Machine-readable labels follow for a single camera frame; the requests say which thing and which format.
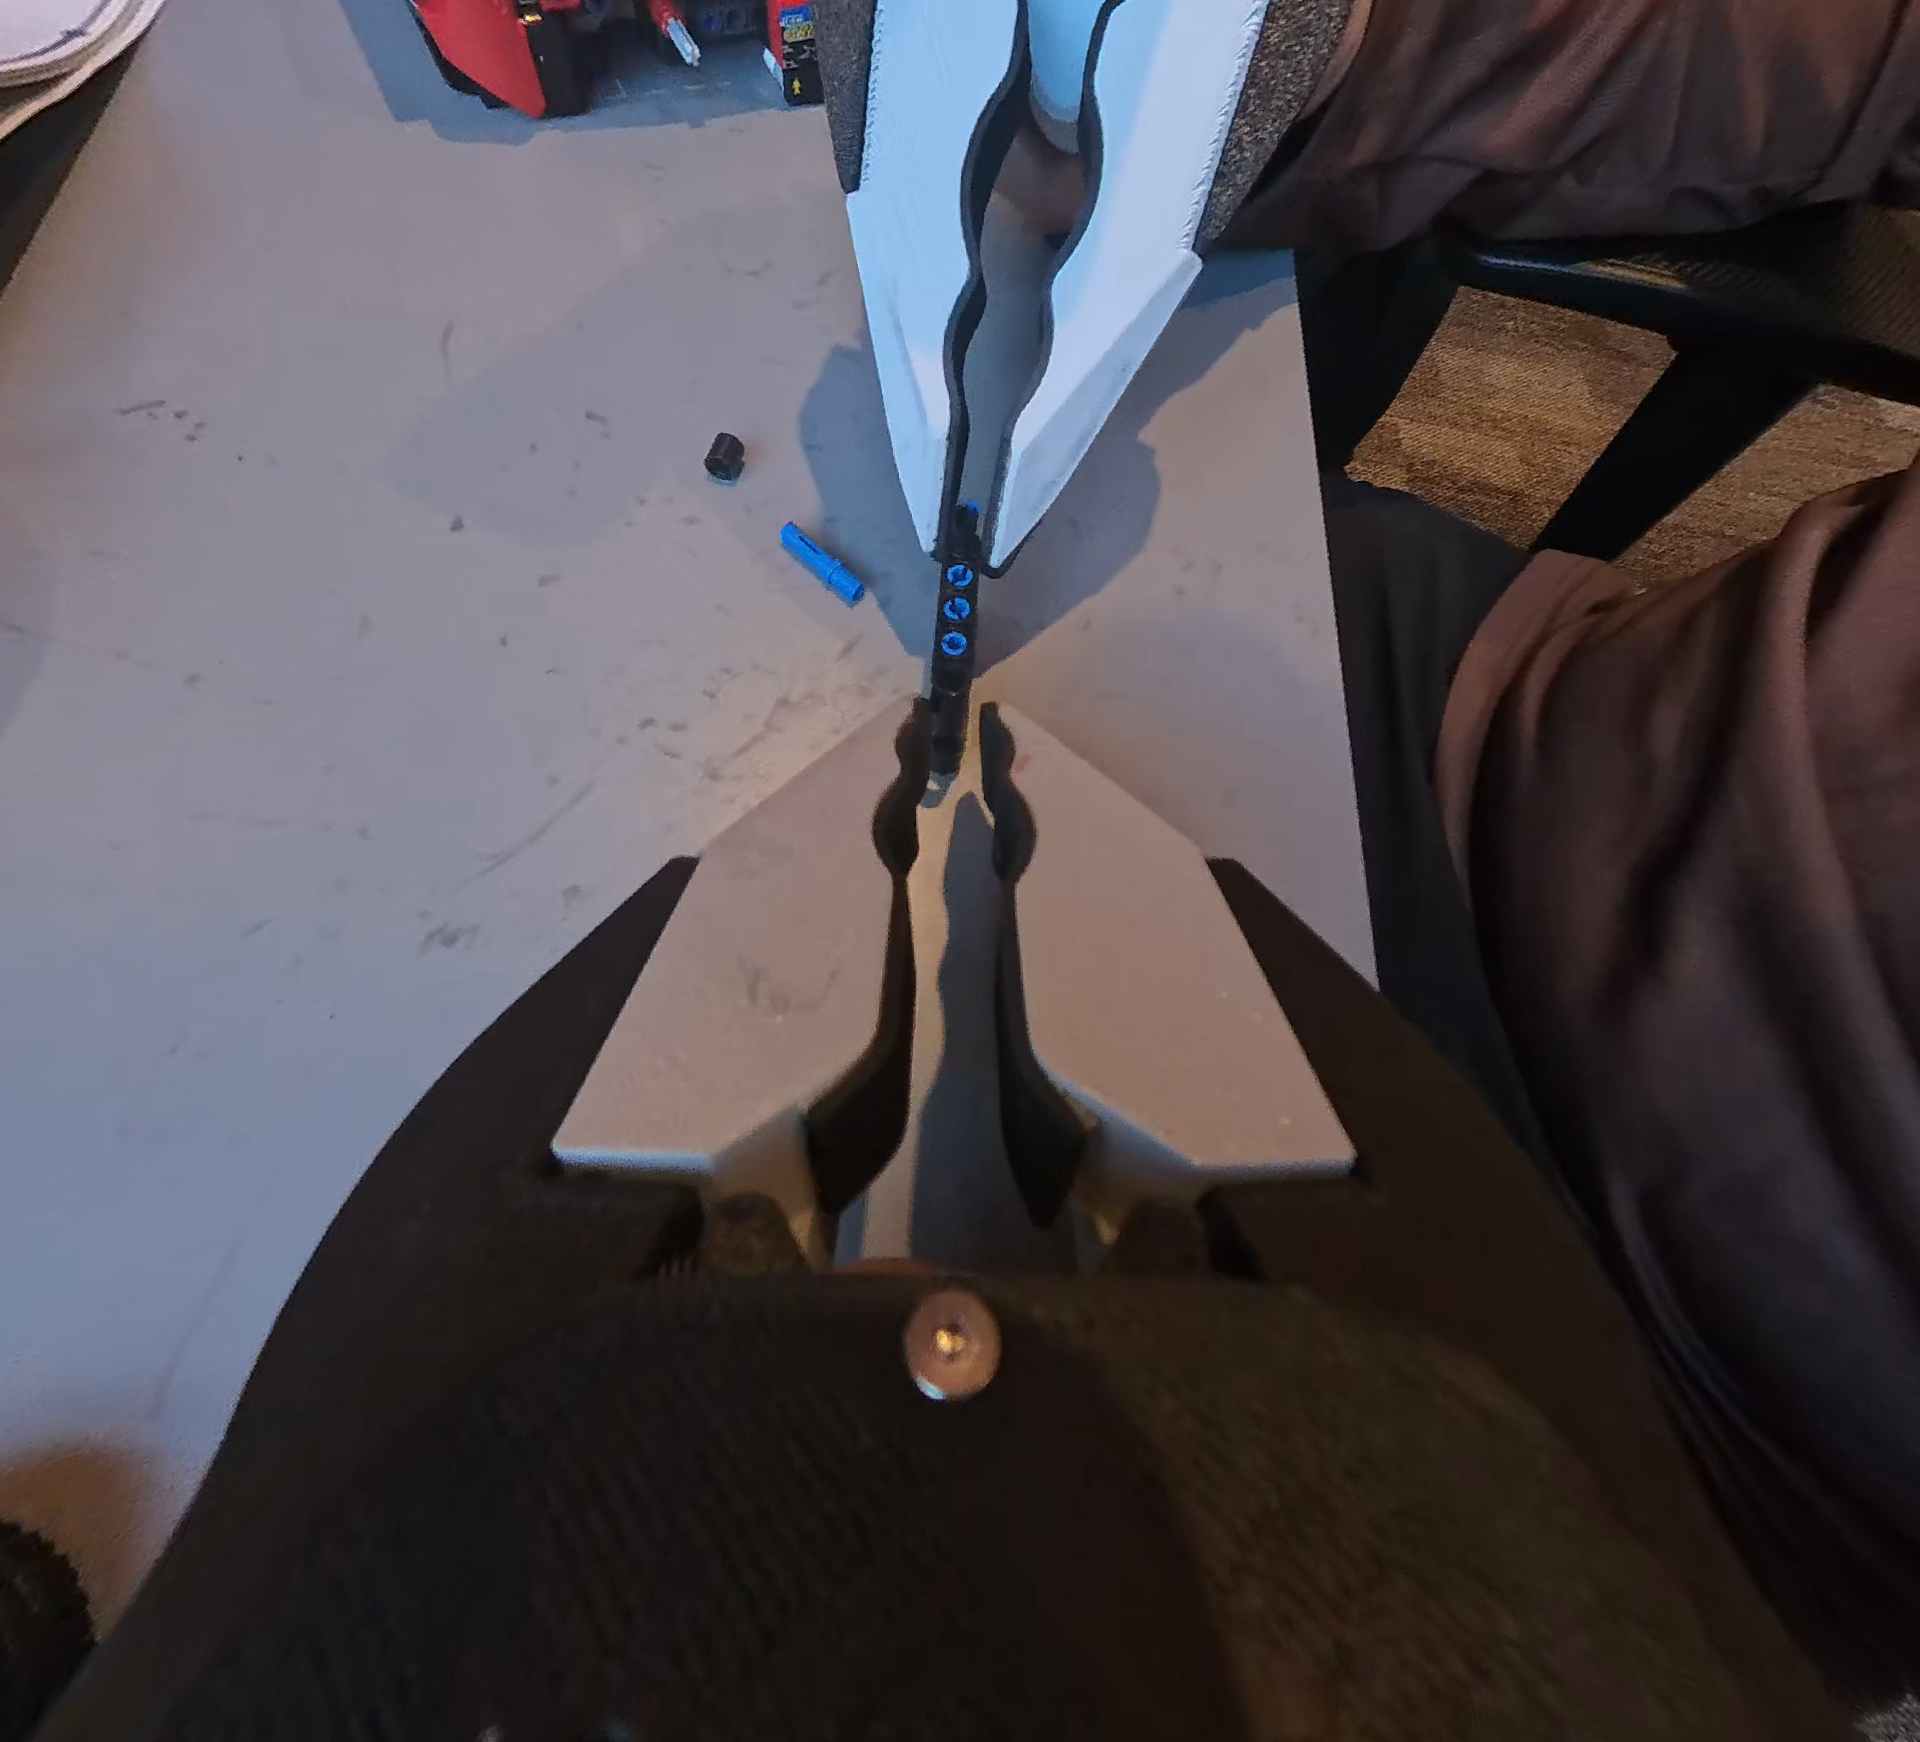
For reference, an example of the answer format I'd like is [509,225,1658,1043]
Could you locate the person's right forearm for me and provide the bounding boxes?
[1229,0,1920,259]

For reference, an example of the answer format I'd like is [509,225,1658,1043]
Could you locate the blue connector pin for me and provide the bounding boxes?
[780,522,867,605]

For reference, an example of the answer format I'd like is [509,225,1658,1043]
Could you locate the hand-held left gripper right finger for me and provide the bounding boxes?
[976,700,1359,1249]

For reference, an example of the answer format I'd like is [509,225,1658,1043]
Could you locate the black chair frame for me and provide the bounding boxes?
[1447,205,1920,560]

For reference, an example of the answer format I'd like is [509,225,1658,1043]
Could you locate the white desk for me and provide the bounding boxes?
[0,0,1382,1594]

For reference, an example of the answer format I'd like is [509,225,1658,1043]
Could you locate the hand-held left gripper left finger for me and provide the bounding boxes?
[550,698,922,1265]

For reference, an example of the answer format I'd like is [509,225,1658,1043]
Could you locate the person's brown shirt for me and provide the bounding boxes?
[1432,468,1920,1624]

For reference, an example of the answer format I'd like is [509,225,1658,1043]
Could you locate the black brick assembly blue pins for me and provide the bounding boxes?
[919,500,991,785]

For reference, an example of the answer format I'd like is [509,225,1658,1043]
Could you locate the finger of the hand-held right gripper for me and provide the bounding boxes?
[844,0,1037,536]
[980,0,1278,574]

